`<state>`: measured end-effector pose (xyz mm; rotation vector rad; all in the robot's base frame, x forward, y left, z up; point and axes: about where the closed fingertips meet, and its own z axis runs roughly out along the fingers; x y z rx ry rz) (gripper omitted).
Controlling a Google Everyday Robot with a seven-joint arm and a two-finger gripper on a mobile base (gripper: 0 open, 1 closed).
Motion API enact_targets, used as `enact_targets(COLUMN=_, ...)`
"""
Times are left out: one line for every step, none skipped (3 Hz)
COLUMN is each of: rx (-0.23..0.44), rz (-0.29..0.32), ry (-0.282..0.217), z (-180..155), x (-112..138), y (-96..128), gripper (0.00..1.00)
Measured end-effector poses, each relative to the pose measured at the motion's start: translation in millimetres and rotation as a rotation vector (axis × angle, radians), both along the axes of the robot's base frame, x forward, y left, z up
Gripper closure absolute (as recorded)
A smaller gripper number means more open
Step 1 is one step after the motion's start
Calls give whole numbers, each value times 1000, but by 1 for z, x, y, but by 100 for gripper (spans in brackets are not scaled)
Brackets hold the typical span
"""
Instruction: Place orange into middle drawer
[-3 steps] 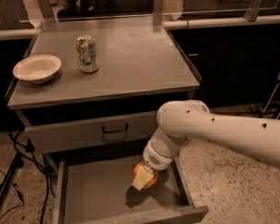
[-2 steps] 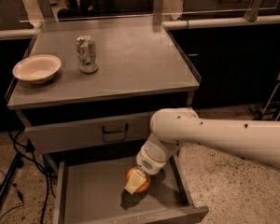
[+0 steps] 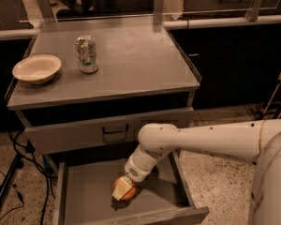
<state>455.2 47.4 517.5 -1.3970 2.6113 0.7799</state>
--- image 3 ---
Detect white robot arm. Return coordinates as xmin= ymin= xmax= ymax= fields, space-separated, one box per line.
xmin=112 ymin=119 xmax=281 ymax=225

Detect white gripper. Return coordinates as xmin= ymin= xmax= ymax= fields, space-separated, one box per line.
xmin=111 ymin=143 xmax=162 ymax=202

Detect grey metal drawer cabinet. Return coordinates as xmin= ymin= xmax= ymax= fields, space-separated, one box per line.
xmin=5 ymin=15 xmax=210 ymax=225

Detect black stand leg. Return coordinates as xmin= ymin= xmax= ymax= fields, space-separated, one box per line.
xmin=0 ymin=154 xmax=23 ymax=208

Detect orange fruit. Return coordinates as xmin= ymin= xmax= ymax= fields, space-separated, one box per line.
xmin=111 ymin=176 xmax=139 ymax=202

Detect closed upper drawer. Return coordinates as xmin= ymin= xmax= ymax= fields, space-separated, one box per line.
xmin=25 ymin=107 xmax=193 ymax=155

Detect wheeled cart frame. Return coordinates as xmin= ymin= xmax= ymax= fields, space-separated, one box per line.
xmin=250 ymin=72 xmax=281 ymax=120

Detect black floor cables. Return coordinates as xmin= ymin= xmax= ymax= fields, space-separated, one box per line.
xmin=0 ymin=129 xmax=58 ymax=225

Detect open middle drawer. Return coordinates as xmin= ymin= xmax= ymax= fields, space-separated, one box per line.
xmin=53 ymin=142 xmax=209 ymax=225

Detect white bowl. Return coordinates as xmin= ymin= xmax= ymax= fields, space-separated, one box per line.
xmin=12 ymin=54 xmax=62 ymax=84

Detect crushed green soda can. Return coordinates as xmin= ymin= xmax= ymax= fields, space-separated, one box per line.
xmin=75 ymin=35 xmax=98 ymax=74

